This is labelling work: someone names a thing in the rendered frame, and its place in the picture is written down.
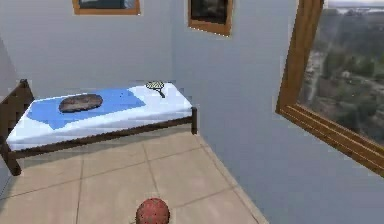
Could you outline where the red basketball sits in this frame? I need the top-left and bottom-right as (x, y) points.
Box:
(135, 197), (171, 224)

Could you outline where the black tennis racket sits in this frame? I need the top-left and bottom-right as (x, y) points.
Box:
(145, 80), (167, 99)

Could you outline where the blue blanket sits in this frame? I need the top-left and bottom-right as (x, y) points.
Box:
(26, 87), (147, 131)

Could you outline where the brown wooden bed white mattress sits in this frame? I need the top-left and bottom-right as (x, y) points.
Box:
(0, 78), (198, 177)

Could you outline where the wooden framed dark picture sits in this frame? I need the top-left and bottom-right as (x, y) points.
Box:
(187, 0), (234, 38)

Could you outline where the dark brown pillow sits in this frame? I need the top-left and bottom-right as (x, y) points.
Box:
(58, 93), (104, 114)

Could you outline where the wooden framed window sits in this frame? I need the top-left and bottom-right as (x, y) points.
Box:
(275, 0), (384, 178)

